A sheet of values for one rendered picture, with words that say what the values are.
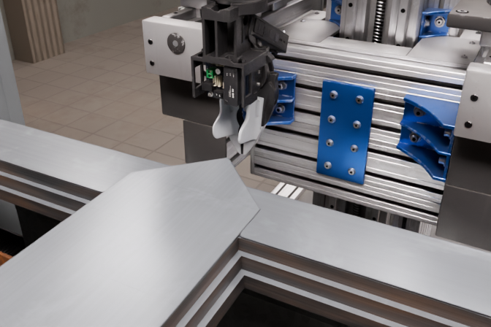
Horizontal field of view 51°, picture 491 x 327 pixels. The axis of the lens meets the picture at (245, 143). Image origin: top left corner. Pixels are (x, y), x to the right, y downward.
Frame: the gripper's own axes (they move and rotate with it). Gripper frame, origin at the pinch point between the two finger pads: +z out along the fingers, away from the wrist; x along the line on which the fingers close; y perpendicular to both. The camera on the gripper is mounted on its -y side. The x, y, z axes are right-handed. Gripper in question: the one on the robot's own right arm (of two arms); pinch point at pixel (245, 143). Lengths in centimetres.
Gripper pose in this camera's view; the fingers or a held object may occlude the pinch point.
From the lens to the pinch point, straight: 70.9
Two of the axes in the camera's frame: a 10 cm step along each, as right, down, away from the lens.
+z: 0.0, 8.9, 4.6
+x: 8.9, 2.1, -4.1
